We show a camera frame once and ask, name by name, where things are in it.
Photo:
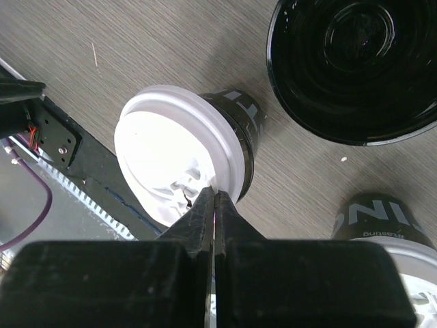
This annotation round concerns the white cup lid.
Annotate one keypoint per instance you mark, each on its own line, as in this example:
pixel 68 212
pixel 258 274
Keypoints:
pixel 170 144
pixel 416 265

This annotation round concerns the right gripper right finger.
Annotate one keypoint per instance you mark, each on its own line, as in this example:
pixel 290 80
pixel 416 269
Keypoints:
pixel 264 282

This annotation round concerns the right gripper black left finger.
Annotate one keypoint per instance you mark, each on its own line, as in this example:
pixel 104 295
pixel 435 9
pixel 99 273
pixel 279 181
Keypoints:
pixel 161 283

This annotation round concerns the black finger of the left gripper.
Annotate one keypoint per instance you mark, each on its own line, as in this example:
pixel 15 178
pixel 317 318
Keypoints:
pixel 16 97

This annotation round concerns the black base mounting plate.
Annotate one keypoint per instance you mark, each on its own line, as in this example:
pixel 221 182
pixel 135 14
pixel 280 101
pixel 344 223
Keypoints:
pixel 89 170

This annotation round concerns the black paper coffee cup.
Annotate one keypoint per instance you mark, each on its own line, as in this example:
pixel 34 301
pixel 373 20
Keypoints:
pixel 247 119

